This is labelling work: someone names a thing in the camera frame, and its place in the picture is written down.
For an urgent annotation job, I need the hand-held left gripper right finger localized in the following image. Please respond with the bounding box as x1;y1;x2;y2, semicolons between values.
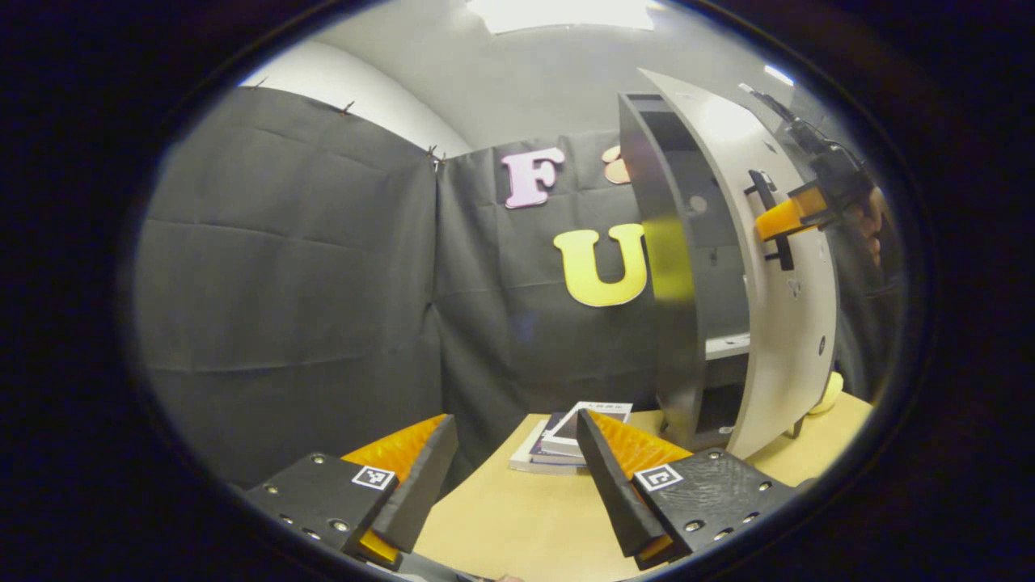
576;408;801;571

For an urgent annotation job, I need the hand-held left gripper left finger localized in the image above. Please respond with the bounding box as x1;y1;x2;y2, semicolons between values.
243;414;459;571

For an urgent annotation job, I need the black cabinet door handle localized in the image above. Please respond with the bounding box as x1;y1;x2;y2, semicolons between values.
744;170;796;272

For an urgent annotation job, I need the light grey cabinet shelf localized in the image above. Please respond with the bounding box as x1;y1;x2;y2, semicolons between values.
705;333;751;361

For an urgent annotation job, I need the dark grey cabinet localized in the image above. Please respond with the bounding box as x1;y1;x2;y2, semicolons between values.
619;91;753;452

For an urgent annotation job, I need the book with portrait cover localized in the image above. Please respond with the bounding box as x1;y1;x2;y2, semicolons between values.
540;402;634;458

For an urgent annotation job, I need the white book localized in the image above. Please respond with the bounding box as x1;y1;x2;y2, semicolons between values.
509;416;587;474

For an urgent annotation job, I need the yellow round bread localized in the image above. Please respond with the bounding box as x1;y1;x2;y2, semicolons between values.
809;372;844;417

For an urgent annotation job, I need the black backdrop cloth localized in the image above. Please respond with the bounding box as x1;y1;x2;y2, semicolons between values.
129;85;906;490

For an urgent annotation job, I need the ceiling light panel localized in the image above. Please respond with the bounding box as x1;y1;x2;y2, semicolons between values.
467;0;656;35

